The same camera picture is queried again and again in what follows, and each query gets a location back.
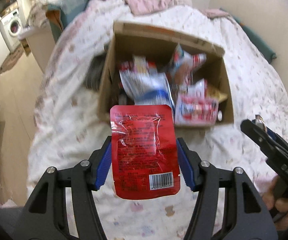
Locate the clear candy wrapper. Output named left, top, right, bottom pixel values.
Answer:
left=254, top=114, right=265, bottom=129

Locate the red snack packet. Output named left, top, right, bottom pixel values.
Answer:
left=110, top=105, right=180, bottom=200

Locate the pink white sauce pouch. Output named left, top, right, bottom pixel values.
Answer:
left=174, top=95, right=218, bottom=127

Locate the gold brown snack packet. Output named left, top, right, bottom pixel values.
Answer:
left=206, top=84, right=228, bottom=103

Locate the white yellow popcorn snack bag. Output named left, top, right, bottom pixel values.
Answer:
left=184, top=79, right=208, bottom=98

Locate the blue white cracker bag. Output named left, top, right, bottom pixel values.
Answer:
left=119, top=71, right=174, bottom=110

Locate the red Wangzai milk candy bag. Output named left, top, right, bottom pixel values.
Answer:
left=117, top=56, right=158, bottom=75

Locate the person's right hand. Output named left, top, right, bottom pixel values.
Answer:
left=262, top=176, right=288, bottom=231

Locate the white patterned bed quilt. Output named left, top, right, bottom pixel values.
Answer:
left=26, top=0, right=288, bottom=240

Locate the dark striped garment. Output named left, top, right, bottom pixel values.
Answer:
left=84, top=53, right=106, bottom=91

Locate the open cardboard box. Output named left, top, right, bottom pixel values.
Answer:
left=97, top=21, right=235, bottom=128

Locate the white storage box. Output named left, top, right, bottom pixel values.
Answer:
left=18, top=23, right=55, bottom=73

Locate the brown door mat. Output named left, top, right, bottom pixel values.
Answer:
left=0, top=45, right=24, bottom=74

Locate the teal orange folded blanket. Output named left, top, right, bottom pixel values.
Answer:
left=45, top=0, right=89, bottom=43

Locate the pink blanket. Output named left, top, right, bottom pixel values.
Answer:
left=118, top=0, right=231, bottom=18

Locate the white washing machine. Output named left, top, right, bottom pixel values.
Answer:
left=0, top=9, right=22, bottom=53

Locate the teal cushion by wall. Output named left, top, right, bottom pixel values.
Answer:
left=220, top=8, right=277, bottom=64

